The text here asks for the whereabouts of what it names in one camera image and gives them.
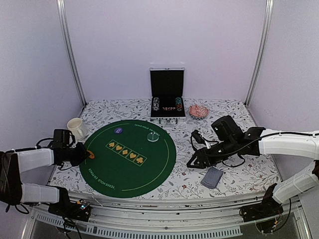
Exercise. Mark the aluminium frame post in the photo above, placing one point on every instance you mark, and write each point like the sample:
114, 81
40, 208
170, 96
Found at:
261, 49
69, 49

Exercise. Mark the poker chip row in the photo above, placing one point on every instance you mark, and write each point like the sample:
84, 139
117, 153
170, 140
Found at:
178, 104
156, 104

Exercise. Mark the blue playing card deck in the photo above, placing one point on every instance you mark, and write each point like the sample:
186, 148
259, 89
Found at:
212, 178

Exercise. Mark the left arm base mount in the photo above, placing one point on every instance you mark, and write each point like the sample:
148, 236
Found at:
79, 210

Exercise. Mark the clear dealer button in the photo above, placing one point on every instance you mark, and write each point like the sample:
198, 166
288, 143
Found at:
152, 137

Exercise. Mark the red blue patterned bowl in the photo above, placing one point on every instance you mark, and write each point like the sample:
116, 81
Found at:
198, 112

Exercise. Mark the floral white tablecloth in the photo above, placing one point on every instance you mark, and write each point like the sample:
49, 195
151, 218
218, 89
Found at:
245, 175

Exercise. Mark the aluminium poker chip case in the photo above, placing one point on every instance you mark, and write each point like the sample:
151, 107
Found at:
167, 84

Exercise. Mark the front aluminium rail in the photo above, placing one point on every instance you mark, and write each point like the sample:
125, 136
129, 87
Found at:
208, 218

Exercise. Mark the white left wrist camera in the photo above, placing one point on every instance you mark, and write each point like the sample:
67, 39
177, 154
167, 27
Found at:
63, 138

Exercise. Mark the right poker chip row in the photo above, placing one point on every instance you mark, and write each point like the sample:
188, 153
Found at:
178, 104

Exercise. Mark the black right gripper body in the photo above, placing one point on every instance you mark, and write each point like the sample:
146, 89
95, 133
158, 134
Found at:
215, 159

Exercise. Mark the cream ceramic mug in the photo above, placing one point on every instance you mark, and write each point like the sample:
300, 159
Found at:
78, 128

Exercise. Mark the right aluminium frame post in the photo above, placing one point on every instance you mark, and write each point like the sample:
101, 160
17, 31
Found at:
261, 49

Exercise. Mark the left aluminium frame post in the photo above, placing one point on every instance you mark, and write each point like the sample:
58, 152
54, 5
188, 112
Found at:
69, 49

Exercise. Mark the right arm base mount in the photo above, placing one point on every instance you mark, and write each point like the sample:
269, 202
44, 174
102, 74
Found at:
266, 208

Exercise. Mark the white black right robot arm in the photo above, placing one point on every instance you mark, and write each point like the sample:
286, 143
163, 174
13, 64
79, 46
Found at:
258, 141

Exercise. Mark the red dice row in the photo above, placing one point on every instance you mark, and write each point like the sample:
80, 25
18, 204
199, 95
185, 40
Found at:
168, 108

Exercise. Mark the orange big blind button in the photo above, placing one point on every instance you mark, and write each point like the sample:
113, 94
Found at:
91, 154

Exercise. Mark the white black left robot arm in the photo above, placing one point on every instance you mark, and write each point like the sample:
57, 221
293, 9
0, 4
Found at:
13, 163

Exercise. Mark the purple small blind button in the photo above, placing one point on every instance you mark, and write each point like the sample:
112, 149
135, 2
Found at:
118, 130

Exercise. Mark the green round poker mat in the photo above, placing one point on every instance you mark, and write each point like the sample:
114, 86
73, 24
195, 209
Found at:
127, 165

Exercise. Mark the left poker chip row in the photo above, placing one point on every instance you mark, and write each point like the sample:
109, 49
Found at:
156, 104

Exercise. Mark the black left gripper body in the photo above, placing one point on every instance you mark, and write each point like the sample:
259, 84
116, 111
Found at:
75, 157

